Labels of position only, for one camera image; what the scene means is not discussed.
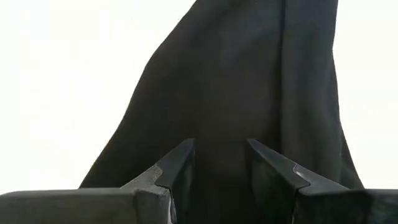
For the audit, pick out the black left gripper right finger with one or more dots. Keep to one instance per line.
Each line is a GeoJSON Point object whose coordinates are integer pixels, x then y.
{"type": "Point", "coordinates": [326, 207]}

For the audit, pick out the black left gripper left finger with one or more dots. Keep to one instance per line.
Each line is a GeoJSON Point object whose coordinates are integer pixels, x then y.
{"type": "Point", "coordinates": [77, 207]}

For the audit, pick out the black shirt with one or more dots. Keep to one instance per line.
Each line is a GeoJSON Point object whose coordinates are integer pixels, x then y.
{"type": "Point", "coordinates": [233, 77]}

